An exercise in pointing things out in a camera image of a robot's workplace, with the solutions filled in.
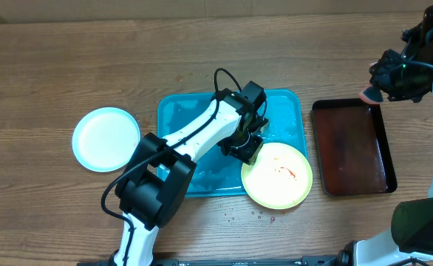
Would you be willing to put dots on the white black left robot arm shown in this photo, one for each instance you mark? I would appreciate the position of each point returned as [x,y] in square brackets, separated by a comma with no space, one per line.
[155,181]

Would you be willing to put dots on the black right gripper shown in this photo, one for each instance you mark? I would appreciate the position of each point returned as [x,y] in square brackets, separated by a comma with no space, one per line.
[381,80]

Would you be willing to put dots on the light blue plate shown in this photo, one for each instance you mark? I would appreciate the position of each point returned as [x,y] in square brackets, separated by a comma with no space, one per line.
[105,139]

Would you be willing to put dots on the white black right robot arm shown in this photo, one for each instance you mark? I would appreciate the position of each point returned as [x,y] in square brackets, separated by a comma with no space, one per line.
[409,239]

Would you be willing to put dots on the dark brown rectangular tray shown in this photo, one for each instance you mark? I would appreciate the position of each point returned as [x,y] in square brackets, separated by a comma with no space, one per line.
[352,148]

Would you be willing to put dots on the yellow plate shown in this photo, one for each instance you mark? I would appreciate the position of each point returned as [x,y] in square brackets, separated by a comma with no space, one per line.
[281,177]

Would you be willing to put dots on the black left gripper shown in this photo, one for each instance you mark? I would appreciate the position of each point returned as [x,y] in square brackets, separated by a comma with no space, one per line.
[250,153]

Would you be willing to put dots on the pink green round sponge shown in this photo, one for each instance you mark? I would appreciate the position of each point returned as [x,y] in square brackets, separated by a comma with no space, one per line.
[371,95]

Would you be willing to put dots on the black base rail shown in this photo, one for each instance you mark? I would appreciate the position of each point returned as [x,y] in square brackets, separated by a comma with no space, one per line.
[303,261]

